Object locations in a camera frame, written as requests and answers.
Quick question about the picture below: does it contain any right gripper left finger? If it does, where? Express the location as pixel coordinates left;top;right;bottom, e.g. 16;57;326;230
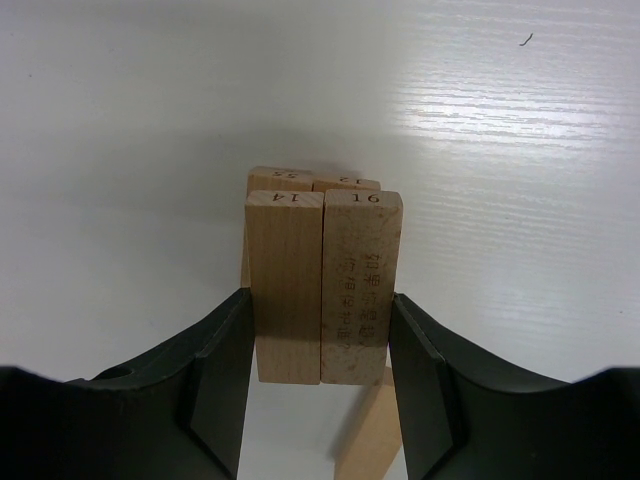
1;289;254;479

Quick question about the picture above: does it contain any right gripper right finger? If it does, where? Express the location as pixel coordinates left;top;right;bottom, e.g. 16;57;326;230
389;294;639;479

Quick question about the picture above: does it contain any wood block thin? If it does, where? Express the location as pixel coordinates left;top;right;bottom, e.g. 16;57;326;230
321;189;403;385

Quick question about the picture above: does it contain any plain wood block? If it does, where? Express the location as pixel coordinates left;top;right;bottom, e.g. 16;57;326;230
247;166;314;195

